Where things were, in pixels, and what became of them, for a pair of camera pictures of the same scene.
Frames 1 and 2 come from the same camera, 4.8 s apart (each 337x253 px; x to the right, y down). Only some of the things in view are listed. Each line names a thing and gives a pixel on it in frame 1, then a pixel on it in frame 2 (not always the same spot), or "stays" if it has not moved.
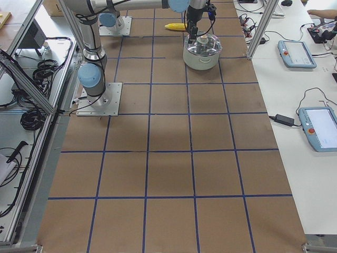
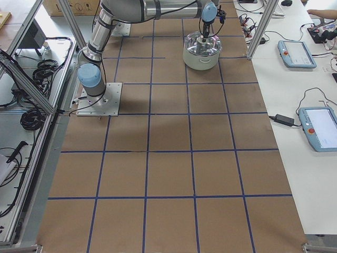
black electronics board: (320, 37) stays
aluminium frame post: (263, 28) stays
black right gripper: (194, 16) → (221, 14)
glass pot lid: (206, 44) stays
